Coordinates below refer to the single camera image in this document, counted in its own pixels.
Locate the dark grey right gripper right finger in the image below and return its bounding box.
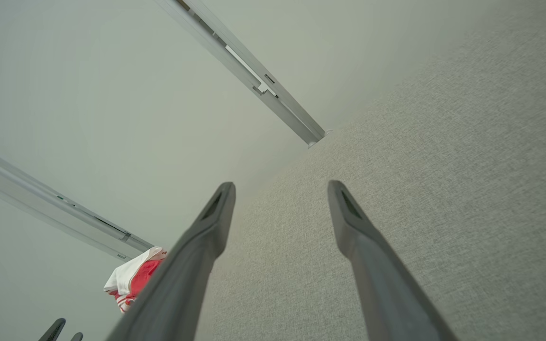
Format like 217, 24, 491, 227
328, 180, 458, 341

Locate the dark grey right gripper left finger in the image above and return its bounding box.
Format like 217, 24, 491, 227
106, 181, 237, 341

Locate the red basketball jersey white trim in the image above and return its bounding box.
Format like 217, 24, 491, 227
104, 246, 167, 314

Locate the grey partition corner post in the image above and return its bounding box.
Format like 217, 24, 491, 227
0, 140, 155, 262

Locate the grey double partition post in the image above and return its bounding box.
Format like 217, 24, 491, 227
155, 0, 327, 148

